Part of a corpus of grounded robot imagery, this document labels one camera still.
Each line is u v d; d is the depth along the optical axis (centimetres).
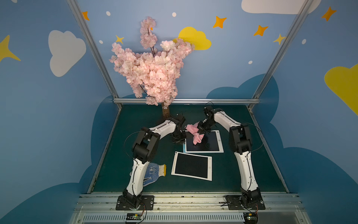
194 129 103
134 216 72
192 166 89
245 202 66
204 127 93
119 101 119
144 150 57
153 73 60
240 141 64
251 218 73
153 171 85
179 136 87
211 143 120
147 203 76
